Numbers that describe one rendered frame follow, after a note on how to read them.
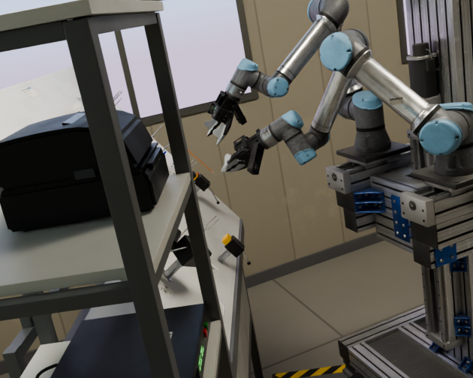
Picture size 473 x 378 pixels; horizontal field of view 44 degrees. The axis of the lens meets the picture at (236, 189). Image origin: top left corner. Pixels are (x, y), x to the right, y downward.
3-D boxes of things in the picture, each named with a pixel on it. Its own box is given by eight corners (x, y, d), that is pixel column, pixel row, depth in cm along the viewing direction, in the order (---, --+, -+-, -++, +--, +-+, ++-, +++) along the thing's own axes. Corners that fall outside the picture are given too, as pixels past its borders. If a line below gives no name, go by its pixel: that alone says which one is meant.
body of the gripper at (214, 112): (205, 113, 240) (219, 88, 236) (221, 119, 245) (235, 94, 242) (213, 121, 234) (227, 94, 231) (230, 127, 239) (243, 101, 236)
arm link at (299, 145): (325, 150, 216) (309, 125, 216) (312, 159, 207) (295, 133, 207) (310, 160, 221) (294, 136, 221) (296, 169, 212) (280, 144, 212)
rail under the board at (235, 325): (244, 231, 278) (242, 218, 276) (236, 385, 165) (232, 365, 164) (233, 232, 278) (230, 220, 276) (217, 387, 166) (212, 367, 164)
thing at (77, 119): (171, 178, 135) (153, 96, 130) (158, 212, 113) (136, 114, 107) (45, 199, 137) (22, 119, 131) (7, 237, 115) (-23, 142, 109)
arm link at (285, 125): (302, 128, 207) (290, 109, 207) (278, 145, 211) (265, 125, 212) (308, 126, 214) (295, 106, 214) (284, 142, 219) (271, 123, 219)
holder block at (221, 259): (237, 278, 217) (256, 261, 214) (213, 256, 214) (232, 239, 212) (238, 273, 221) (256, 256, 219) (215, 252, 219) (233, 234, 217)
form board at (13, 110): (224, 368, 164) (228, 364, 163) (-73, 116, 145) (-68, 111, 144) (237, 220, 276) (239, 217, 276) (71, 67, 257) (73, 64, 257)
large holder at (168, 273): (134, 265, 165) (168, 232, 161) (168, 267, 180) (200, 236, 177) (146, 283, 162) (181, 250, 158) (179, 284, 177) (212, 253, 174)
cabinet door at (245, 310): (251, 310, 286) (237, 236, 274) (250, 377, 234) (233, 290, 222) (246, 310, 286) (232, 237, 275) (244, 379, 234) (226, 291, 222)
